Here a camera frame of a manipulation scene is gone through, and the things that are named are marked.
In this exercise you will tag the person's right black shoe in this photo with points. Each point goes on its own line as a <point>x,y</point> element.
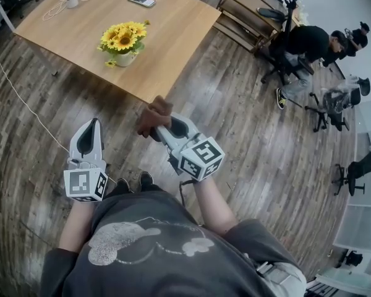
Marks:
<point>146,178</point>

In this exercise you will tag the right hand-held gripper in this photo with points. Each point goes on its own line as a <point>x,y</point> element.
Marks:
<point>201,158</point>

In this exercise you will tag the person's right forearm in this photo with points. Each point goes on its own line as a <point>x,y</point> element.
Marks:
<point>214,206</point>

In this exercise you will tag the yellow sunflower bouquet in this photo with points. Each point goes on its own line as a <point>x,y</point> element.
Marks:
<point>122,40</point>

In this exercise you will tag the wooden bench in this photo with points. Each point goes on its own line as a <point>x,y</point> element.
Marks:
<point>244,14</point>

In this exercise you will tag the person's black trousers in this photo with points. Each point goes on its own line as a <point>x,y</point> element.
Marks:
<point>136,192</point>

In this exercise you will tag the plastic-wrapped black office chair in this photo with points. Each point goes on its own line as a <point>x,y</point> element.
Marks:
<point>334,101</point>

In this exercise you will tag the brown cloth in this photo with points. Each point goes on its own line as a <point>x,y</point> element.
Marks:
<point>154,113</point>

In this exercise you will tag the black metal railing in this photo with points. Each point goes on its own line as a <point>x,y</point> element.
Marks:
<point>320,289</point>

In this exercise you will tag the smartphone with pale case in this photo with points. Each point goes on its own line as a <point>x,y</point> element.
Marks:
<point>141,0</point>

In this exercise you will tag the dark shoe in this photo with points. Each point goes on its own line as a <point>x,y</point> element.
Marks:
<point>270,13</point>

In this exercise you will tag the person's black shoe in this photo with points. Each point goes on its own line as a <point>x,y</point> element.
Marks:
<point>146,178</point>
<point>123,185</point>

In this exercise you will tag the person's left black shoe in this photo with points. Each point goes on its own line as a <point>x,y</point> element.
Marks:
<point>123,185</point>

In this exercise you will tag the person's grey printed shirt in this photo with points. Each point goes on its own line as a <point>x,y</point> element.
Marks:
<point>173,258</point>

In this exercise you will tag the person's left forearm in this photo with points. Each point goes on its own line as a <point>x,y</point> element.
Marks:
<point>77,224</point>

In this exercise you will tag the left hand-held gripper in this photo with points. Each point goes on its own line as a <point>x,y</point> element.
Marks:
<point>80,182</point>

